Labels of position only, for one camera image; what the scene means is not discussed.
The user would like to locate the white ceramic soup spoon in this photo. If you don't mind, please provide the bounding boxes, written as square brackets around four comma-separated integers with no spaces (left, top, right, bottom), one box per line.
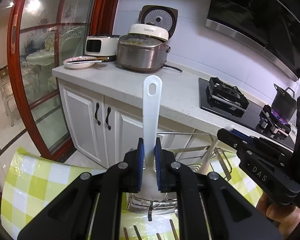
[197,138,218,174]

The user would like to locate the silver rice cooker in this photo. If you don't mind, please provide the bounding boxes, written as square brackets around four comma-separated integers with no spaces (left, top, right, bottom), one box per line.
[116,5,178,73]

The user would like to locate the white dining chair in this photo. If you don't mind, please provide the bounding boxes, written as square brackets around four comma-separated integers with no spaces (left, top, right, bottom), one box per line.
[0,76,14,127]

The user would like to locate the white plate on counter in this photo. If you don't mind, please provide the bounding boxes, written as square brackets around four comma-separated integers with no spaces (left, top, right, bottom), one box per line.
[63,56,109,69]

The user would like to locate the green white checkered tablecloth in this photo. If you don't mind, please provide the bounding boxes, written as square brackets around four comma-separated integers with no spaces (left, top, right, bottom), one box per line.
[1,146,265,240]

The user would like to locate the white plastic rice paddle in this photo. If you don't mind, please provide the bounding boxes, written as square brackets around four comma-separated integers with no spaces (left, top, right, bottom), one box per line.
[140,75,164,200]

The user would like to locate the person right hand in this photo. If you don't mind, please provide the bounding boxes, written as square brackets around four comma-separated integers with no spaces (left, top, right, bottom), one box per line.
[256,192,300,239]

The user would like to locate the white small rice cooker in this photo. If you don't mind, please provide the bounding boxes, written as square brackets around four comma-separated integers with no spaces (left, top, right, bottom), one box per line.
[84,35,120,62]

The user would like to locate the black cooking pot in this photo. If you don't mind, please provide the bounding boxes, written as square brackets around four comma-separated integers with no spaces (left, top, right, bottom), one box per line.
[271,84,297,122]

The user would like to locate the black range hood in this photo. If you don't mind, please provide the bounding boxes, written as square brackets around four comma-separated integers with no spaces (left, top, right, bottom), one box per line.
[205,0,300,81]

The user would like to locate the steel wire utensil rack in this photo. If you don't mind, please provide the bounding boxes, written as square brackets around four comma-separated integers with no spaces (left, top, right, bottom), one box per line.
[125,130,233,222]

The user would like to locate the black gas stove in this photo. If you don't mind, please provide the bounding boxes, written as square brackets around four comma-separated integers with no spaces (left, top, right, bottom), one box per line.
[198,76,297,151]

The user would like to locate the red wooden door frame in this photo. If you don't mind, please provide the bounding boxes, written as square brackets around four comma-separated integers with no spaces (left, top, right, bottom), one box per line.
[7,0,119,161]

